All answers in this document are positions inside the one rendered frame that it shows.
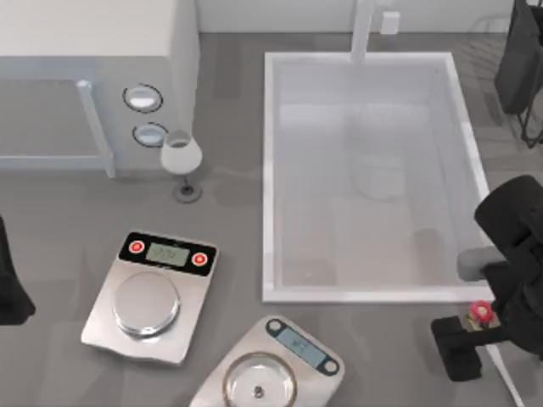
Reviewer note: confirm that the white wall socket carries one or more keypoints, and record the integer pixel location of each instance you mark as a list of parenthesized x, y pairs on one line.
[(390, 22)]

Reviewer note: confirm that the pale microwave oven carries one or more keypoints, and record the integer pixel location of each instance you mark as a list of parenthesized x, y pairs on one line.
[(85, 38)]

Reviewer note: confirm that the tall white tap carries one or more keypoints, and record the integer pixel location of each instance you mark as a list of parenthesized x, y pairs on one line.
[(360, 29)]

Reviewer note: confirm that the silver scale with red buttons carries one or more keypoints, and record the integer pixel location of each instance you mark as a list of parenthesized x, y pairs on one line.
[(146, 301)]

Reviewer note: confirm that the silver scale with blue display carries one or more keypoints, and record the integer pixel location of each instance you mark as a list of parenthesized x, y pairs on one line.
[(263, 373)]

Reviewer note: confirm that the pale microwave door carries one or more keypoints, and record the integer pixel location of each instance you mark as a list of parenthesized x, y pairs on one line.
[(42, 123)]

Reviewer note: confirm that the clear wine glass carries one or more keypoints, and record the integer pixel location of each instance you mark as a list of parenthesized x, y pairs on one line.
[(180, 157)]

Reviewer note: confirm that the large round microwave knob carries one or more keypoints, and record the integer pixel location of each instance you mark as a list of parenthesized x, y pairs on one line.
[(142, 98)]

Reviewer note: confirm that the white sink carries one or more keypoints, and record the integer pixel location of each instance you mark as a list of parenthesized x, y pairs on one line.
[(365, 191)]

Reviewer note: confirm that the black chair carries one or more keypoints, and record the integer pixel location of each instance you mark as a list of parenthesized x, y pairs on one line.
[(519, 63)]

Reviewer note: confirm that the small red and yellow object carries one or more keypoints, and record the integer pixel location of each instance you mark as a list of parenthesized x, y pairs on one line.
[(480, 311)]

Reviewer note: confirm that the small round microwave knob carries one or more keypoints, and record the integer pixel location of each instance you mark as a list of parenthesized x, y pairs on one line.
[(148, 135)]

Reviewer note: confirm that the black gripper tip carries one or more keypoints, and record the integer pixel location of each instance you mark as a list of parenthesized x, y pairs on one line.
[(10, 280)]

